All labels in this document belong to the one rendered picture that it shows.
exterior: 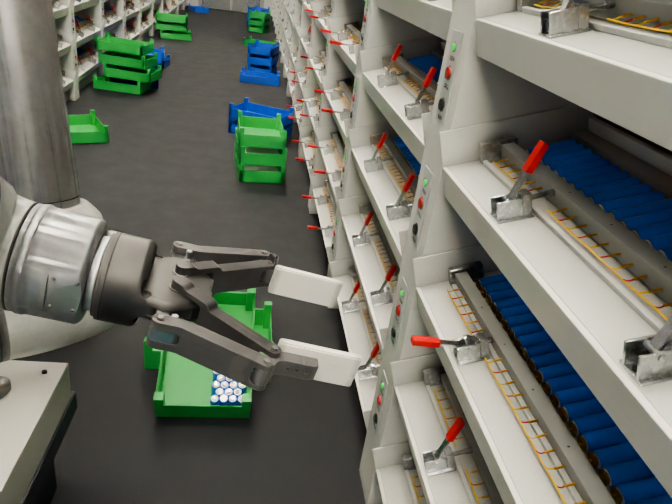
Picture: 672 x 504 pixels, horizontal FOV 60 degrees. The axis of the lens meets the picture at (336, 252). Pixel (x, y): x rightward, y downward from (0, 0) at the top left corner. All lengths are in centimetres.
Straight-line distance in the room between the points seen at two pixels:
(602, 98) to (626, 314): 17
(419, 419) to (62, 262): 62
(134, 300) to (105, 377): 99
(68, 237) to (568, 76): 44
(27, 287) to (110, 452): 83
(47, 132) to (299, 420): 81
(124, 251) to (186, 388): 90
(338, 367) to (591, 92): 31
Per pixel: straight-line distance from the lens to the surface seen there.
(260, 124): 284
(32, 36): 87
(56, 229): 49
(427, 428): 93
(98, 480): 125
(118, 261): 49
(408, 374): 99
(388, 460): 112
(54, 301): 49
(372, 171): 135
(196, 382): 138
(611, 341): 49
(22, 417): 99
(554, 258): 59
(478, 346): 74
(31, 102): 87
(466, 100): 81
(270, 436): 131
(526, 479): 63
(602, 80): 52
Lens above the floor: 92
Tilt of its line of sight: 26 degrees down
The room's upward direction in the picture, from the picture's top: 8 degrees clockwise
